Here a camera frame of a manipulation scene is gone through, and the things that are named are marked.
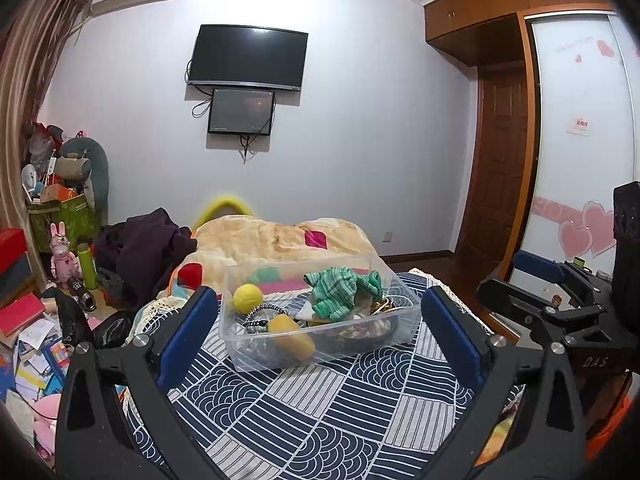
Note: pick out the black bag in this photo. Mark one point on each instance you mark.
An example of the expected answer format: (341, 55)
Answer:
(110, 330)

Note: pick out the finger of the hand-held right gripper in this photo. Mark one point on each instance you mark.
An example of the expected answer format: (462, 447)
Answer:
(507, 300)
(537, 266)

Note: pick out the pink rabbit toy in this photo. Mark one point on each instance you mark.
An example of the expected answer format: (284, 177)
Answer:
(62, 260)

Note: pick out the small black wall monitor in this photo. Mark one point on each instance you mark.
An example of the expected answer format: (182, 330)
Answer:
(241, 111)

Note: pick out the white sliding wardrobe door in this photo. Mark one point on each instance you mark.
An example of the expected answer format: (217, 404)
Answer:
(575, 160)

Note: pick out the wooden overhead cabinet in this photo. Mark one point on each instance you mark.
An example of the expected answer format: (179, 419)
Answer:
(475, 15)

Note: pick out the brown striped curtain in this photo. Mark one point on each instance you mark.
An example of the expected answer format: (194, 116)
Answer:
(25, 85)

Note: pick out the pink plush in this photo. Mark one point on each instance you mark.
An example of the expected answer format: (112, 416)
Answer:
(47, 415)

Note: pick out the grey green plush toy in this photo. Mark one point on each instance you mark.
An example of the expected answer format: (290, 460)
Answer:
(82, 165)

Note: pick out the grey box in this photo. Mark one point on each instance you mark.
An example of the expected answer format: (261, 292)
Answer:
(17, 280)

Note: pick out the black flashlight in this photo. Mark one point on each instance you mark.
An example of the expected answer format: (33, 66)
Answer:
(82, 296)

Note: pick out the pink heart stickers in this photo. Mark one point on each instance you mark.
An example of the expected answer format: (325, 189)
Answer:
(590, 232)

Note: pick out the large black wall television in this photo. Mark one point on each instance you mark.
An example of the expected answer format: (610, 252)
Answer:
(248, 57)

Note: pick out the orange yellow cloth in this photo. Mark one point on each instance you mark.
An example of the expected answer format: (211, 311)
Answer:
(500, 435)

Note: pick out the dark clothes pile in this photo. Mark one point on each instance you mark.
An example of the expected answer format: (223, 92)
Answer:
(145, 250)

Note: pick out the small red label sticker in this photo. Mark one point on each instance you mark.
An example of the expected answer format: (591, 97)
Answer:
(579, 125)

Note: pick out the green striped cloth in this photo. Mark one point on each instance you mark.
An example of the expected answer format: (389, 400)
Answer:
(340, 290)

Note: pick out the wooden door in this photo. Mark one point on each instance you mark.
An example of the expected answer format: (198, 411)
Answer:
(495, 170)

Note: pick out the pile of papers and books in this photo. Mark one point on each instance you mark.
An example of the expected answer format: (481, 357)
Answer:
(30, 365)

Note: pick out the green bottle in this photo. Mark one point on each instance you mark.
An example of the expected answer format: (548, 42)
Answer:
(86, 266)

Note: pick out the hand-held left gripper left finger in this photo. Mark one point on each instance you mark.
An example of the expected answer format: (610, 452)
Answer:
(187, 332)

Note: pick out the clear plastic storage box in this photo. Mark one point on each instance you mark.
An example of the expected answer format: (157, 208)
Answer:
(320, 350)

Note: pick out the white wall socket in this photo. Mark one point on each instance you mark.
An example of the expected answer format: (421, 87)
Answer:
(386, 236)

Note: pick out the yellow plush ball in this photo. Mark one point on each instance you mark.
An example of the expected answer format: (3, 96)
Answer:
(246, 297)

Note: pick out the orange box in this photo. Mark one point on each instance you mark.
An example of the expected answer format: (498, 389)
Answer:
(57, 192)

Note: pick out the small green jar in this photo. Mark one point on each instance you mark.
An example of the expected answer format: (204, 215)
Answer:
(578, 262)

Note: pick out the yellow fleece blanket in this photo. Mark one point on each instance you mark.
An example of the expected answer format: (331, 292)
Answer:
(260, 242)

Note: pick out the blue white patterned bed sheet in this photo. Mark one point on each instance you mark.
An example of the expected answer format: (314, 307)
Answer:
(300, 410)

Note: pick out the green storage box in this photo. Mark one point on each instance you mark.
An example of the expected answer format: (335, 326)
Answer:
(65, 220)

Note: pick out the red box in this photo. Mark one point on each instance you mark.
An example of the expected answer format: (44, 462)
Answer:
(11, 247)

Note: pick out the red book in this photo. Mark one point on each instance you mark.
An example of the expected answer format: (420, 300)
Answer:
(20, 312)

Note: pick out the yellow oblong soft toy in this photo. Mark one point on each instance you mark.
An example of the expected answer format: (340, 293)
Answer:
(291, 336)

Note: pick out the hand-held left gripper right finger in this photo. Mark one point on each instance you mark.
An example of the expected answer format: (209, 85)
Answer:
(452, 335)

